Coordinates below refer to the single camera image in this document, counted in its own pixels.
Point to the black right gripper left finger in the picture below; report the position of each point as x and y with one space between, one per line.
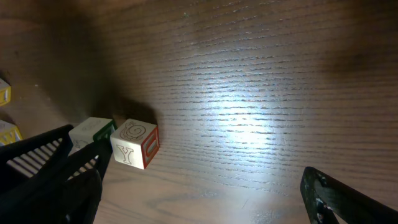
42 181

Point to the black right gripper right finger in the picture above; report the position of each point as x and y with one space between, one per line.
326 199

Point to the soccer ball picture block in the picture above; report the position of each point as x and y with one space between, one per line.
91 130

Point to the hammer picture block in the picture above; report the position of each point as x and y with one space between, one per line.
135 143

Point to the white block yellow sides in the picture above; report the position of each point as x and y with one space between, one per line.
9 133

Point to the white block red sides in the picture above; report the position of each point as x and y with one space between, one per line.
5 92

